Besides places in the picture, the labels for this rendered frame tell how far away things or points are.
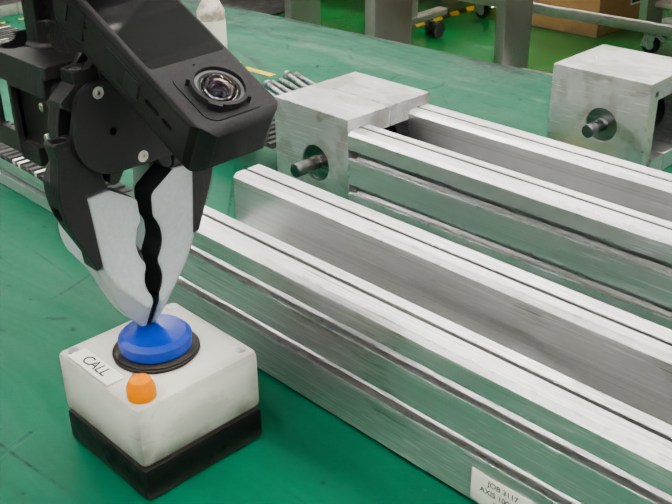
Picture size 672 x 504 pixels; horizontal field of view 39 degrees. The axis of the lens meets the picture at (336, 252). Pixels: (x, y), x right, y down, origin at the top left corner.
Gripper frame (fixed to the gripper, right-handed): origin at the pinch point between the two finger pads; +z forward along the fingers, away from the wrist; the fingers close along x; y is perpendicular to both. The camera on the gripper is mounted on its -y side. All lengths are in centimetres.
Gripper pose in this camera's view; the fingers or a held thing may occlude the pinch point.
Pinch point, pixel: (152, 307)
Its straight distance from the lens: 52.1
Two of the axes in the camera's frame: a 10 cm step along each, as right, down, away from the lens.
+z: 0.1, 8.9, 4.6
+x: -7.1, 3.3, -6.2
